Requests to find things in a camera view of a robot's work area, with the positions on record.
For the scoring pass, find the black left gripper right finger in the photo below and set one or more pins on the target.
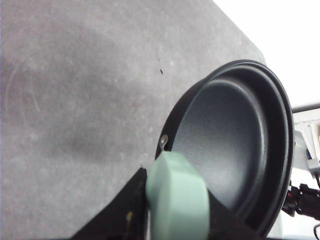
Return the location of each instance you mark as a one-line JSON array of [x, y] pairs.
[[224, 225]]

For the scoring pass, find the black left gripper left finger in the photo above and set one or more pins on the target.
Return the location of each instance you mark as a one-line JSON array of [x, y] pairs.
[[124, 218]]

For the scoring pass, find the black pan with green handle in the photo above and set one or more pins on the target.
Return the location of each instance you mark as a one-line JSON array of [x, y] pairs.
[[232, 134]]

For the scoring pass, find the white frame with cables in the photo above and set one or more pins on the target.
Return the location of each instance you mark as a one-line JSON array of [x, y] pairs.
[[300, 215]]

